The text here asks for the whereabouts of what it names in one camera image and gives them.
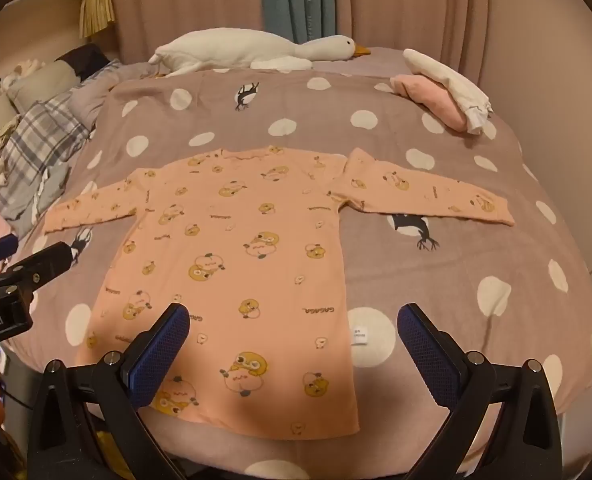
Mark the grey and black long pillow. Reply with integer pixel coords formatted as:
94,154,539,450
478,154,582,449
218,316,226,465
6,42,114,111

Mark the blue plaid quilt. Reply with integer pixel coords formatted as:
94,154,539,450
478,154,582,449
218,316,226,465
0,92,99,226

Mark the pink curtain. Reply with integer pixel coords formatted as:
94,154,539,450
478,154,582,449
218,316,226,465
98,0,592,91

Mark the yellow tassel fringe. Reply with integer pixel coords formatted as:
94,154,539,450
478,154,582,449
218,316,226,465
80,0,116,38

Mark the mauve polka dot blanket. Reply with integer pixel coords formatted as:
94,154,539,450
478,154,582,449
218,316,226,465
6,67,592,480

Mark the white goose plush toy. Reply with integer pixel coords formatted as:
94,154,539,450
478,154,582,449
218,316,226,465
148,27,371,78

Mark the pink cartoon print shirt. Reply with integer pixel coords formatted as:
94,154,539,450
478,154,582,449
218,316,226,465
43,146,516,442

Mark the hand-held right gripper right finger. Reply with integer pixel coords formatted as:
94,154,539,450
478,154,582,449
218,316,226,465
397,302,563,480

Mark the pink folded cloth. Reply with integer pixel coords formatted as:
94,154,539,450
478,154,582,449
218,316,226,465
390,74,469,131

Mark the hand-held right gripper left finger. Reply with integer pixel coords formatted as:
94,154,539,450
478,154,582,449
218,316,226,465
28,302,191,480

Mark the white folded cloth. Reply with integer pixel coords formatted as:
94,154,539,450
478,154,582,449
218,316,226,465
403,48,493,135

